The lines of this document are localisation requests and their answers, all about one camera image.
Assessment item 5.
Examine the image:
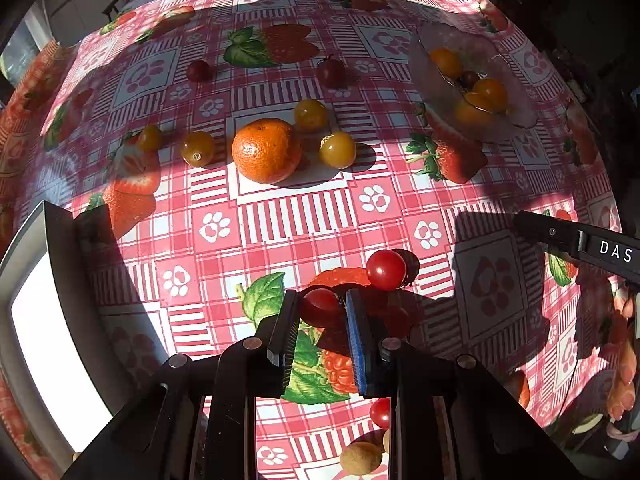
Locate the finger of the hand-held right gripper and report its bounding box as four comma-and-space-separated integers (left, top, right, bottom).
513, 209, 582, 262

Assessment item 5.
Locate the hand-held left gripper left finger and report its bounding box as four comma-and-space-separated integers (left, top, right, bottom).
65, 289, 301, 480

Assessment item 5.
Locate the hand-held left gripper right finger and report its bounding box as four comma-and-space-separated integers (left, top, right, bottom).
345, 288, 586, 480

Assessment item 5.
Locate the large orange mandarin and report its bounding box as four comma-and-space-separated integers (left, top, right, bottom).
231, 118, 297, 185

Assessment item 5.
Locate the white cardboard tray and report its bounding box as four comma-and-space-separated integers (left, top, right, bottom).
0, 200, 168, 461

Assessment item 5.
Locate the person's right hand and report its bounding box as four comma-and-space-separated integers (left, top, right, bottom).
605, 287, 640, 423

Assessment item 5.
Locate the red checked strawberry tablecloth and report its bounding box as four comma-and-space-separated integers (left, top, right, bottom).
0, 0, 632, 480

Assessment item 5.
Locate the clear glass bowl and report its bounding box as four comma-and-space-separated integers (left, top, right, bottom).
407, 20, 541, 143

